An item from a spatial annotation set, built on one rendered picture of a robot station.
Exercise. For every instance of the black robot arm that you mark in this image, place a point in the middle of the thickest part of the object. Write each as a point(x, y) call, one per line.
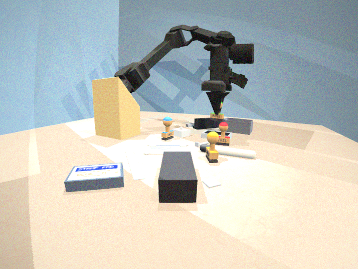
point(222, 46)

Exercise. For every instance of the wooden rubber stamp with blue top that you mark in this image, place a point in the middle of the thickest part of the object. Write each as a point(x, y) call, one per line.
point(168, 134)

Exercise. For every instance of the wooden rubber stamp with yellow knob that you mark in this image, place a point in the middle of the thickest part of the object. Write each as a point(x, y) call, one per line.
point(212, 154)

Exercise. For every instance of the rubber stamp with red knob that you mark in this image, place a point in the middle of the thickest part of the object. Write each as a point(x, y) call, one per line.
point(223, 141)

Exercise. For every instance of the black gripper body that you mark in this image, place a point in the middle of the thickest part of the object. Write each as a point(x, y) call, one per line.
point(217, 82)

